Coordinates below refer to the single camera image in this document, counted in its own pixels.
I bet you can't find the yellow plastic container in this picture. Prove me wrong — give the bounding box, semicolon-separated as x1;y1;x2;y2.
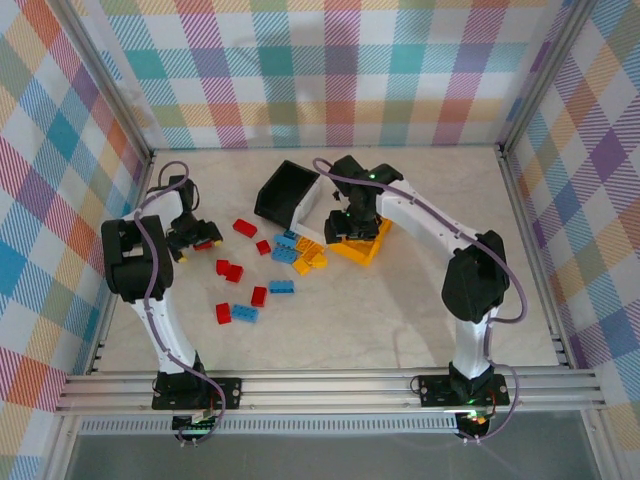
327;215;394;266

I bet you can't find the white plastic container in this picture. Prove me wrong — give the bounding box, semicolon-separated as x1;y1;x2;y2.
288;175;331;246

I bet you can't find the black plastic container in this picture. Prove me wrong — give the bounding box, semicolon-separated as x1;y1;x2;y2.
253;159;321;224

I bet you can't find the plaid backdrop cloth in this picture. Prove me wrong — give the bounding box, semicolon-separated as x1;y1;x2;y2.
504;0;640;480
0;0;151;480
64;0;591;150

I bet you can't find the small controller circuit board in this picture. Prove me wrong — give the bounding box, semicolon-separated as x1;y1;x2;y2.
172;414;221;436
457;409;494;429

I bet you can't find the aluminium side rail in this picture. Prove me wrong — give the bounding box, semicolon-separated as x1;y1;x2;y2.
497;144;575;370
84;149;157;375

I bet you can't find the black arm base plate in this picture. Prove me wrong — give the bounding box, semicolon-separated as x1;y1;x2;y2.
416;373;511;409
151;377;244;412

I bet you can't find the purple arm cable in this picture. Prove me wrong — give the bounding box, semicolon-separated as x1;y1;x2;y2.
312;157;530;445
133;160;227;445

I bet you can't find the aluminium frame post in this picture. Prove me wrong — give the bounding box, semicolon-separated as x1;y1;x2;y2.
497;0;601;159
47;0;157;164

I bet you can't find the wide aluminium base rail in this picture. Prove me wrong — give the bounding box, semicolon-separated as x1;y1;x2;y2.
53;368;607;416

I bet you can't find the slotted grey cable duct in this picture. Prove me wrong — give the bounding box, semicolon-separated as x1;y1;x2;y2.
78;418;460;435

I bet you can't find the aluminium frame strut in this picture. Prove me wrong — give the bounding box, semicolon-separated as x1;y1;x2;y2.
43;414;84;480
582;409;624;480

